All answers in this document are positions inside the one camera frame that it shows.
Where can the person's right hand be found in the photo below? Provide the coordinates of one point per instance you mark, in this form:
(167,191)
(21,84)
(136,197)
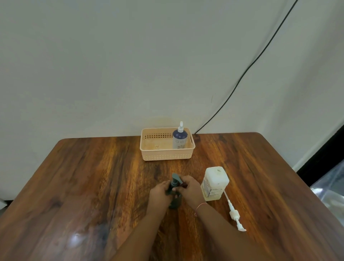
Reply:
(189,192)

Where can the person's left hand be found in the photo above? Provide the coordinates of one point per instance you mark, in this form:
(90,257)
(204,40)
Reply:
(158,195)

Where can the person's left thumb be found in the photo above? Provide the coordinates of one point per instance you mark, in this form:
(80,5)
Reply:
(172,198)

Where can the person's right thumb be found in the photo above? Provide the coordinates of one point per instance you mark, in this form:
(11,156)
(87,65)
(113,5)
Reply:
(178,189)

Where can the grey pump dispenser bottle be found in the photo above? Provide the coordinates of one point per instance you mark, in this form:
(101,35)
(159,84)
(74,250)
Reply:
(174,191)

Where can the person's left forearm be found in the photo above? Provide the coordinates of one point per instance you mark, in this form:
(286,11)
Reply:
(135,233)

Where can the person's right forearm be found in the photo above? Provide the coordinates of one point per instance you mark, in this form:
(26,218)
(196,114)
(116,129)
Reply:
(228,233)

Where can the pink wrist thread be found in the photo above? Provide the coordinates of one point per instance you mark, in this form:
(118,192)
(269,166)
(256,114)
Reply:
(200,207)

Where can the translucent yellowish square bottle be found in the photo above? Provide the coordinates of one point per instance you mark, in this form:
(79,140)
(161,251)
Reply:
(214,183)

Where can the beige plastic basket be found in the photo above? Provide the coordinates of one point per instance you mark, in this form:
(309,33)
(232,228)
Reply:
(167,144)

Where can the dark blue nozzle bottle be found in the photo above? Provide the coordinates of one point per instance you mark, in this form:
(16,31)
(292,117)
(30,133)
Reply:
(179,136)

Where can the white pump dispenser head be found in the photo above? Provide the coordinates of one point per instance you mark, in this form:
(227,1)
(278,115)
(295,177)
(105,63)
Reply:
(235,213)

